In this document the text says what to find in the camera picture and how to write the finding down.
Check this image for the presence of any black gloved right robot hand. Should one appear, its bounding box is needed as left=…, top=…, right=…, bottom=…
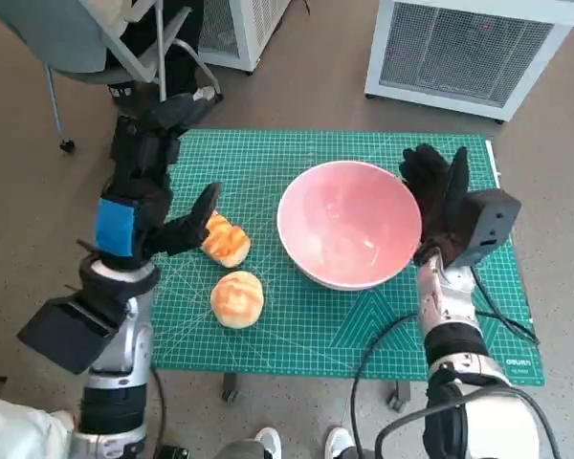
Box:
left=399, top=144, right=473, bottom=267

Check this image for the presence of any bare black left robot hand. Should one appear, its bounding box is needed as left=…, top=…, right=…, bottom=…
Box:
left=76, top=93, right=222, bottom=272

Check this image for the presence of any pink bowl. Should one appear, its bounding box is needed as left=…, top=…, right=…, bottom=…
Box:
left=276, top=161, right=423, bottom=292

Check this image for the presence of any long split toy bread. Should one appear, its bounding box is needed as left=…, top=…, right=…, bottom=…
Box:
left=200, top=213, right=252, bottom=269

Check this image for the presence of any round toy bread bun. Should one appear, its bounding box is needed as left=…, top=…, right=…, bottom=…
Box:
left=210, top=271, right=268, bottom=330

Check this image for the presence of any seated person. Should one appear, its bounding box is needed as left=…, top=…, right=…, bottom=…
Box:
left=105, top=0, right=224, bottom=111

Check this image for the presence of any grey metal pole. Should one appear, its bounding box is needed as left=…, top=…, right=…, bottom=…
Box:
left=153, top=0, right=168, bottom=102

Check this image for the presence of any large white mesh cabinet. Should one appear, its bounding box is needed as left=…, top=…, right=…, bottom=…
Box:
left=364, top=0, right=574, bottom=123

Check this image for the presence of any grey office chair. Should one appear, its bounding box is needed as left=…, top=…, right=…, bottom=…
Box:
left=0, top=0, right=224, bottom=155

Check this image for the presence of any small white mesh cabinet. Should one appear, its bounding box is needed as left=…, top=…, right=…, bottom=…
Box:
left=198, top=0, right=293, bottom=73

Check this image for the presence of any green cutting mat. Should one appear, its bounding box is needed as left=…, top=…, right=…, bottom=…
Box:
left=150, top=128, right=546, bottom=387

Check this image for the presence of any table caster leg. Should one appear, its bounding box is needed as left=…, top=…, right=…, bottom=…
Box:
left=222, top=372, right=241, bottom=402
left=386, top=381, right=412, bottom=411

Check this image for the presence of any white shoe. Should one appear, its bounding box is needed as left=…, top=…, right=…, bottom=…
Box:
left=324, top=426, right=354, bottom=459
left=254, top=426, right=283, bottom=459

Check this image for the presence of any small black device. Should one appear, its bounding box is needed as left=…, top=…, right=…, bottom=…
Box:
left=155, top=444, right=192, bottom=459

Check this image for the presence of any person in white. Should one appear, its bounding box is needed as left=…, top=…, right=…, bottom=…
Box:
left=0, top=394, right=76, bottom=459

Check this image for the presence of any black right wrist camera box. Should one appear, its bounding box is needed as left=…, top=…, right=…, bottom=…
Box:
left=447, top=188, right=522, bottom=269

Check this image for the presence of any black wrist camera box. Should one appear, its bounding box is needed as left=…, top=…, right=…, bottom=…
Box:
left=447, top=188, right=522, bottom=269
left=16, top=295, right=125, bottom=375

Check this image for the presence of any black right camera cable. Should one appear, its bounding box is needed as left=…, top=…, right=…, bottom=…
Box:
left=468, top=265, right=541, bottom=345

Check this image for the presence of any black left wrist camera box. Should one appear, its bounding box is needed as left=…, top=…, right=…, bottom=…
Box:
left=16, top=295, right=125, bottom=375

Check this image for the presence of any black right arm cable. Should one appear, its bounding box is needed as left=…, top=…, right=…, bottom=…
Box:
left=349, top=313, right=420, bottom=459
left=373, top=386, right=559, bottom=459

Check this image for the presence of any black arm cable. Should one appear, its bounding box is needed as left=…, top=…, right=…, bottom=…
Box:
left=150, top=365, right=167, bottom=459
left=373, top=386, right=559, bottom=459
left=349, top=313, right=420, bottom=459

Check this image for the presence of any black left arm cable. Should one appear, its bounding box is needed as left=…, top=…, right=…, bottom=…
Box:
left=150, top=365, right=167, bottom=459

